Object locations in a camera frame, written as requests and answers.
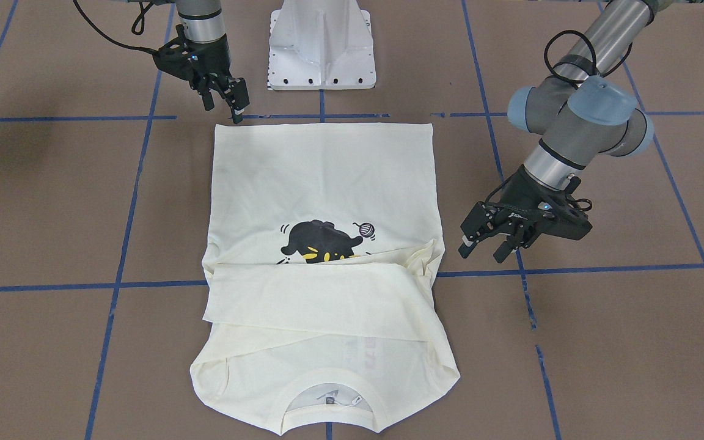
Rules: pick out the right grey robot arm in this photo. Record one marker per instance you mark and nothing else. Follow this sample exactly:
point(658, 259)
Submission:
point(201, 21)

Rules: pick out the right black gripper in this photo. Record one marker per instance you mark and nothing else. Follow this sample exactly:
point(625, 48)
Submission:
point(211, 61)

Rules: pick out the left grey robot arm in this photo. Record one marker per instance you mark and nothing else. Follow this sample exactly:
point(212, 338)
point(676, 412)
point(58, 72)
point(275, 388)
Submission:
point(578, 114)

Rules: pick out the cream long-sleeve cat shirt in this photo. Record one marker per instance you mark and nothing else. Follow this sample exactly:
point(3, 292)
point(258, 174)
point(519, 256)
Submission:
point(323, 245)

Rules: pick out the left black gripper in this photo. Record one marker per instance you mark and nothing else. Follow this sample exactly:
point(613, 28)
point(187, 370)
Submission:
point(522, 194)

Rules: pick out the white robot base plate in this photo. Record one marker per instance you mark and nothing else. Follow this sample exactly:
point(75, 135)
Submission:
point(321, 45)

